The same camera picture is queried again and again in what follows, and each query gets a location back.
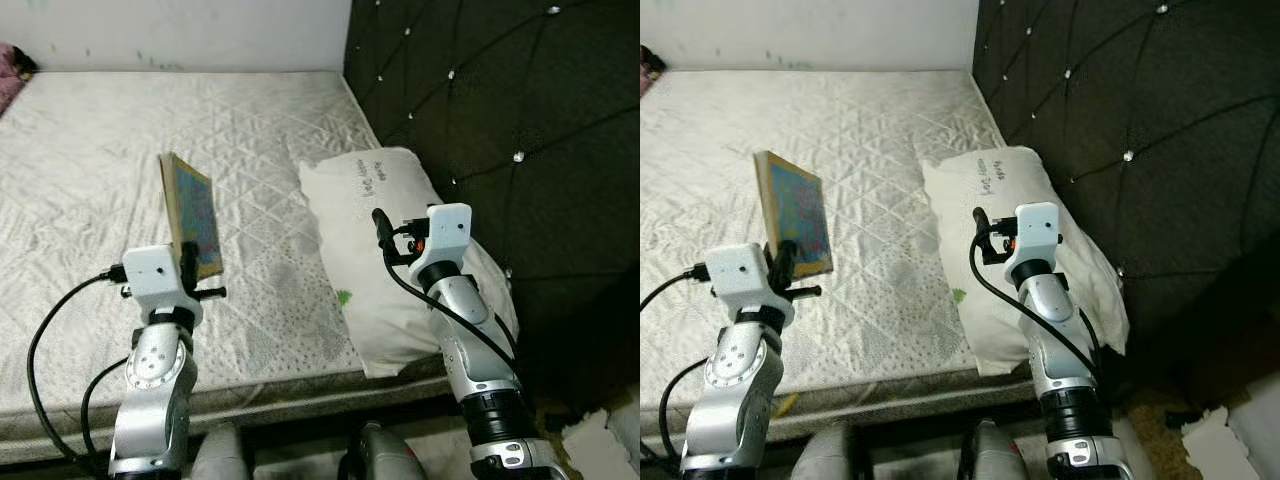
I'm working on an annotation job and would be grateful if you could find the white pillow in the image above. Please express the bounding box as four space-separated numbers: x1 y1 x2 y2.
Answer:
920 147 1131 376
298 148 521 379

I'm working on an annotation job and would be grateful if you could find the colourful blue children's book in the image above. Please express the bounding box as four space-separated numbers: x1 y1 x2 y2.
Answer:
160 152 225 281
753 150 834 279

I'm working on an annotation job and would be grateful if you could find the white quilted mattress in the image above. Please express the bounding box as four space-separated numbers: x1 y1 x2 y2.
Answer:
640 70 1041 441
0 70 451 466

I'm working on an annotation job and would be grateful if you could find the silver left robot leg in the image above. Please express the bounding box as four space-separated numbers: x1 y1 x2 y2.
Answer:
790 422 861 480
190 425 246 480

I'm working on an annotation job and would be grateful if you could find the silver robot leg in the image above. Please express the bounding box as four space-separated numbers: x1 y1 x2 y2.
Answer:
960 420 1031 480
340 420 446 480
790 422 861 480
190 425 246 480

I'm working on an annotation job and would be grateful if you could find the silver right robot leg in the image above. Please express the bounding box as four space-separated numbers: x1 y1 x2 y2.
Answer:
340 420 446 480
960 420 1031 480

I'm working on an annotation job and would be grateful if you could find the white torn paper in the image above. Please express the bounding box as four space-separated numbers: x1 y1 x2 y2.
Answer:
1180 405 1263 480
560 410 629 480

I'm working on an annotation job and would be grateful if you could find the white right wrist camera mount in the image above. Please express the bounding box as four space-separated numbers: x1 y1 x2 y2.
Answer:
1003 202 1061 286
408 204 473 291

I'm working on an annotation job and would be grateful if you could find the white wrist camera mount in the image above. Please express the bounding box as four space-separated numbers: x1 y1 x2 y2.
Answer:
1003 202 1061 286
120 244 204 323
408 204 473 291
705 243 791 323

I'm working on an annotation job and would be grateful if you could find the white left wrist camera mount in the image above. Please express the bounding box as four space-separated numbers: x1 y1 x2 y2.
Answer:
705 243 791 323
120 244 204 323

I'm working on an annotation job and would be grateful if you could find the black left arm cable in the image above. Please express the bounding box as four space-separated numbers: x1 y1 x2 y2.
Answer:
640 265 713 471
27 265 129 473

